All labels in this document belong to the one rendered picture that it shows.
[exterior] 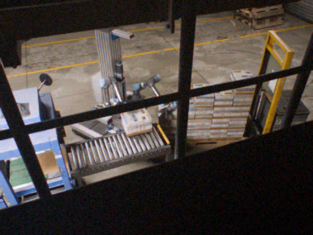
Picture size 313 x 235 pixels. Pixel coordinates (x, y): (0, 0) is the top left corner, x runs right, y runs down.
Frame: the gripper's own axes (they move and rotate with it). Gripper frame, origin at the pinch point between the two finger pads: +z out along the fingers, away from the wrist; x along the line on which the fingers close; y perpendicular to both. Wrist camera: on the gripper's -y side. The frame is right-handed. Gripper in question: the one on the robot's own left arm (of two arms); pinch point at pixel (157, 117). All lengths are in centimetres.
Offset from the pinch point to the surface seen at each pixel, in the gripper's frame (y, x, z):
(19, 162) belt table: 45, 74, 180
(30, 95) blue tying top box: 95, 124, 105
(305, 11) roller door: 38, -545, -623
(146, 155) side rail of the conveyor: -36, 58, 40
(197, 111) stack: -27, -17, -59
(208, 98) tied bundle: -18, -2, -82
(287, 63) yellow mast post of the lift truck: -33, 50, -188
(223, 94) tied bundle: -25, -2, -105
